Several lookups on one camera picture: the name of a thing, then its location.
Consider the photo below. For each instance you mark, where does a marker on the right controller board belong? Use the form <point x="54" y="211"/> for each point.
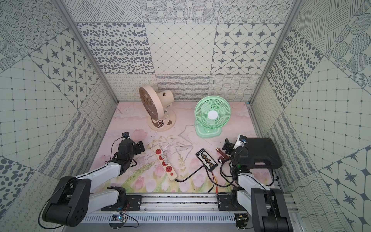
<point x="241" y="220"/>

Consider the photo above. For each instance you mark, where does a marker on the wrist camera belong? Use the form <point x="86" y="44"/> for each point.
<point x="125" y="135"/>
<point x="240" y="142"/>

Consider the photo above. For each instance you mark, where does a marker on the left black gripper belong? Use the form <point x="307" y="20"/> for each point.
<point x="137" y="146"/>

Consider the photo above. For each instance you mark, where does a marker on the black plastic tool case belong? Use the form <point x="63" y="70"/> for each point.
<point x="259" y="153"/>

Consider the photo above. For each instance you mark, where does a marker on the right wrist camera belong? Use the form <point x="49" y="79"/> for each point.
<point x="240" y="142"/>

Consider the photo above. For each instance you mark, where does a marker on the aluminium mounting rail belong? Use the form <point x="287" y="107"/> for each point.
<point x="180" y="203"/>

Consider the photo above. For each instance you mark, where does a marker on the white red power strip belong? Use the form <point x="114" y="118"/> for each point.
<point x="164" y="162"/>

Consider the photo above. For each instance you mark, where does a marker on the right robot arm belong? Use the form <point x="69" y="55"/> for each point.
<point x="266" y="206"/>

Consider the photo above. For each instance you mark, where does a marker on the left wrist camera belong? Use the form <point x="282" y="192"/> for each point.
<point x="125" y="135"/>

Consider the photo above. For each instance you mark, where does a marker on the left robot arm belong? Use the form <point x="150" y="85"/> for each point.
<point x="74" y="197"/>

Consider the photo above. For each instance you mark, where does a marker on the left controller board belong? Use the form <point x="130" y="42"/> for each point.
<point x="117" y="221"/>

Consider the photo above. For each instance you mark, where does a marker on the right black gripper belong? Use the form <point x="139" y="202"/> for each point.
<point x="230" y="147"/>

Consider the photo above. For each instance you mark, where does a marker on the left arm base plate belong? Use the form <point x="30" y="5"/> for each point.
<point x="127" y="203"/>

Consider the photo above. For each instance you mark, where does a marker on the controller board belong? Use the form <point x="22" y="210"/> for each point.
<point x="241" y="220"/>
<point x="117" y="221"/>

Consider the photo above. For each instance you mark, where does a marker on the pink desk fan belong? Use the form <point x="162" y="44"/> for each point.
<point x="157" y="105"/>

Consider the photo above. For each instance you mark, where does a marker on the green desk fan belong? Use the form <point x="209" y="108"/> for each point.
<point x="211" y="114"/>

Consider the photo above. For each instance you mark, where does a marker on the black multi-port adapter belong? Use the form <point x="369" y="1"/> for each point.
<point x="206" y="160"/>

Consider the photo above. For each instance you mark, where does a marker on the brown metal connector tool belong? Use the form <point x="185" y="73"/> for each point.
<point x="223" y="157"/>

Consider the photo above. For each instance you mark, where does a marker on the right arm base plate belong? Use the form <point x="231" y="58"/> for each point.
<point x="225" y="203"/>

